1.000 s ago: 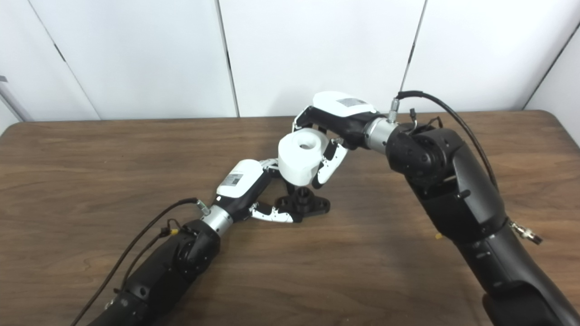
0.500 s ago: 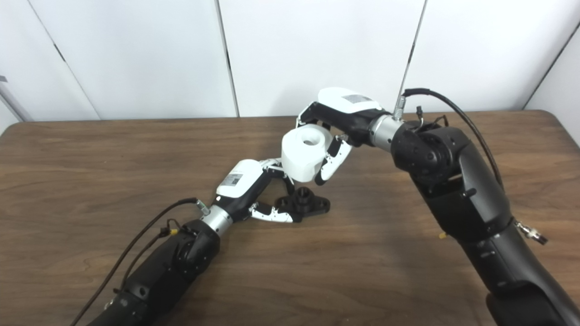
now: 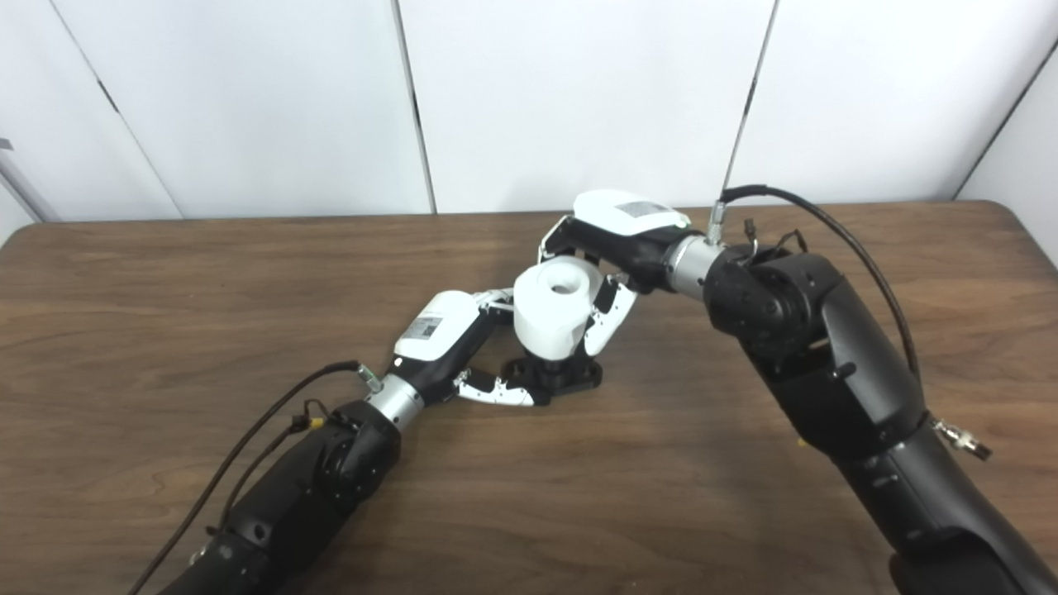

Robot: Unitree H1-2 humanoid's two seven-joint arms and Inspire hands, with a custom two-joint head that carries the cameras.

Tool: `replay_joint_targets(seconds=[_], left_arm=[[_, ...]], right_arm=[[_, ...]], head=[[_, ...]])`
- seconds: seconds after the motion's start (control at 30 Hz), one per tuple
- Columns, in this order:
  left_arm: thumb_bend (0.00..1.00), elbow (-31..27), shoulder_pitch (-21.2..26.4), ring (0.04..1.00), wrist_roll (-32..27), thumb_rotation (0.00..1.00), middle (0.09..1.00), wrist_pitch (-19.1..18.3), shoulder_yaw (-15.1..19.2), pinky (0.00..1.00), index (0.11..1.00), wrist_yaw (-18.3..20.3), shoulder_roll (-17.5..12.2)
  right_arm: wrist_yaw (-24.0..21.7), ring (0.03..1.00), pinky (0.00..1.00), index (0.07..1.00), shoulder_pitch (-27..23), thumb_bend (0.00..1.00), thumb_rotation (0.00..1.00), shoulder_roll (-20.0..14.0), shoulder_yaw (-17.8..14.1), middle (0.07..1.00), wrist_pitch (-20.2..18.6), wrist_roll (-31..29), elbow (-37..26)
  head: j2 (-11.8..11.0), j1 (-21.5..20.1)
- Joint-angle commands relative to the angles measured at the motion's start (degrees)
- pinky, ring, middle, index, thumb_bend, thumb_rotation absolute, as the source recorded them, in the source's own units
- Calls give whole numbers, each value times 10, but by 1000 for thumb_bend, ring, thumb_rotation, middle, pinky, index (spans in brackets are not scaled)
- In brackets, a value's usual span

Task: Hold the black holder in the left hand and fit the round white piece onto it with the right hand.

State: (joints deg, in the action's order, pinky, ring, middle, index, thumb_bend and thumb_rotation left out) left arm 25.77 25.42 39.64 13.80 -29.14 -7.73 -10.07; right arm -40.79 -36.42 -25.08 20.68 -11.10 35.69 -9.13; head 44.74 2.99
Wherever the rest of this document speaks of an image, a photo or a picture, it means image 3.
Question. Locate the black and white left hand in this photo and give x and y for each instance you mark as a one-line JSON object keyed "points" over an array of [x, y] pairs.
{"points": [[438, 330]]}

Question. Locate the black and white right hand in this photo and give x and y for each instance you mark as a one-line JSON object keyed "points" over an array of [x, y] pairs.
{"points": [[628, 219]]}

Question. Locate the round white plastic piece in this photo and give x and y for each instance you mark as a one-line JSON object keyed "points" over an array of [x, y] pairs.
{"points": [[550, 318]]}

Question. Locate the black plastic holder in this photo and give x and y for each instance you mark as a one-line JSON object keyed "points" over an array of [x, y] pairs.
{"points": [[570, 376]]}

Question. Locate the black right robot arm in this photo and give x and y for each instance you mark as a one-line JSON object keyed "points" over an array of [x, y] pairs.
{"points": [[835, 372]]}

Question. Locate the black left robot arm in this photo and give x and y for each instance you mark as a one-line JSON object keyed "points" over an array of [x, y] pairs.
{"points": [[314, 487]]}

